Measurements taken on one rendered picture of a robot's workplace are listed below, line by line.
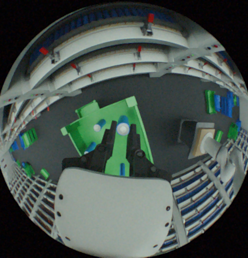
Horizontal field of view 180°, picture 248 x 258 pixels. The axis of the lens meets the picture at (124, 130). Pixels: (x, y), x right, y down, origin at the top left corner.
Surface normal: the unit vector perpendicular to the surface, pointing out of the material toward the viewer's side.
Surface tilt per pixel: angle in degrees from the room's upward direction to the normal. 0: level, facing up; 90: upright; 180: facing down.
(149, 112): 0
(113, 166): 0
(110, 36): 19
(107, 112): 0
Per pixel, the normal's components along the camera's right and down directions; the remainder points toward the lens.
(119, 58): 0.07, 0.59
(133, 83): 0.00, 0.31
